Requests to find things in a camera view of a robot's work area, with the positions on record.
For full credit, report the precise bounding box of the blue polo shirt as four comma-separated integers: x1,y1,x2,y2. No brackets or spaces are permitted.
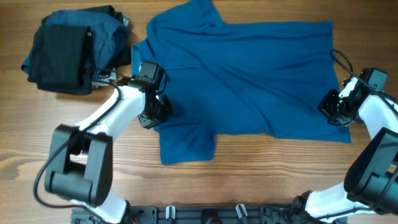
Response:
131,1,351,165

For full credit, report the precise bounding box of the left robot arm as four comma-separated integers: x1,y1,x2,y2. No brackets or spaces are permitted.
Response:
37,61,172,223

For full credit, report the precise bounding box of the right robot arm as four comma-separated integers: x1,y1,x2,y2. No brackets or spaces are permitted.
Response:
289,68,397,223

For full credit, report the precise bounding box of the navy blue folded garment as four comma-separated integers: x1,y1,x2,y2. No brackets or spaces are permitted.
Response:
21,10,129,86

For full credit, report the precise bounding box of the left black cable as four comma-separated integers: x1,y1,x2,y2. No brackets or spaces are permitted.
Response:
32,68,131,218

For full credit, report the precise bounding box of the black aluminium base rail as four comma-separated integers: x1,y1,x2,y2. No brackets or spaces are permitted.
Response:
70,203,348,224

